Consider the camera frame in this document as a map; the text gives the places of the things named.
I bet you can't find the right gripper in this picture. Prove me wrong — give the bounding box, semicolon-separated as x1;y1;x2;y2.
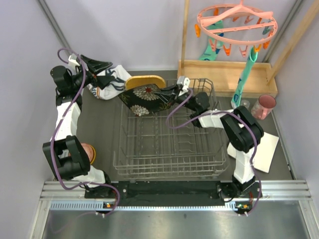
154;84;198;113

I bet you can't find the white square plate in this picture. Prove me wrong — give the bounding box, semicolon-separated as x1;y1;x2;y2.
227;133;279;174

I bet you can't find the wooden tray frame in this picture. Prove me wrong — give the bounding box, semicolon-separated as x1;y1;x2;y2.
177;0;319;98

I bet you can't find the yellow woven-pattern plate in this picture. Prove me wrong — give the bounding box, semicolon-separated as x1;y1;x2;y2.
125;75;166;90

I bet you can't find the grey wire dish rack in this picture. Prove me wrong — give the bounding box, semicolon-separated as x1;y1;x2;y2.
113;78;229;179

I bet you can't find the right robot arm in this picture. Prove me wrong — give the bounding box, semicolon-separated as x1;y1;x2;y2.
155;85;264;197

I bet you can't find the white printed cloth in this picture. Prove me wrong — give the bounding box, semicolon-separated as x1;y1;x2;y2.
87;65;131;100

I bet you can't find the teal patterned sock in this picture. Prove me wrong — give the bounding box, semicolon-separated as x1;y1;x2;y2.
231;47;258;109
198;19;225;62

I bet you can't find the teal patterned sock front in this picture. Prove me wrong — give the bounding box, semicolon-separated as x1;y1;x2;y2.
231;47;258;109

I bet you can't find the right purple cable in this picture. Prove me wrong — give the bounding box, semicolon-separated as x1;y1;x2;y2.
165;88;262;217

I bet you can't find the purple cable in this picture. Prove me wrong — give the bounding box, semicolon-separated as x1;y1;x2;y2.
49;48;122;219
165;88;262;217

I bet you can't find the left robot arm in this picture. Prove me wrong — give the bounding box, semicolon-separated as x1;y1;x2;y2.
42;54;113;198

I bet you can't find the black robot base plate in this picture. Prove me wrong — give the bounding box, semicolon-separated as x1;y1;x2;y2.
84;180;264;207

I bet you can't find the pink round clothes hanger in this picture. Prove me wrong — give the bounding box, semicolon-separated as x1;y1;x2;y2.
195;1;278;57

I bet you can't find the pink ceramic mug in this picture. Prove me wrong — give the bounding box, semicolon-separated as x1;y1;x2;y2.
251;95;277;120

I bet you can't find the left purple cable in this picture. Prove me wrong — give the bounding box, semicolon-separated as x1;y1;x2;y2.
49;48;122;219

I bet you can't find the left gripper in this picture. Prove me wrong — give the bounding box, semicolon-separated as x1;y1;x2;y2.
70;55;114;91

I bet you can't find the clear glass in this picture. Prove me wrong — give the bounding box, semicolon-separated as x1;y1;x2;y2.
241;100;250;108

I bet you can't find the black floral square plate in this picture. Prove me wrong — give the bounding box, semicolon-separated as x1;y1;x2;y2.
119;84;178;117

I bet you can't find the red patterned bowl yellow rim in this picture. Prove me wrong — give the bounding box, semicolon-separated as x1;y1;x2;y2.
81;143;96;165

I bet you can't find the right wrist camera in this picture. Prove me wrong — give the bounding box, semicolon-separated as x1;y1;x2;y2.
176;76;190;96

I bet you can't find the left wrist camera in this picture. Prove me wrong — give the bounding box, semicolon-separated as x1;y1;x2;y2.
68;54;81;68

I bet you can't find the teal patterned sock back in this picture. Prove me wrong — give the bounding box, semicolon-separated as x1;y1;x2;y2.
198;19;225;62

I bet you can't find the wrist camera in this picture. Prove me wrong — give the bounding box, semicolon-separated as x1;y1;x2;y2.
68;54;81;68
176;76;190;96

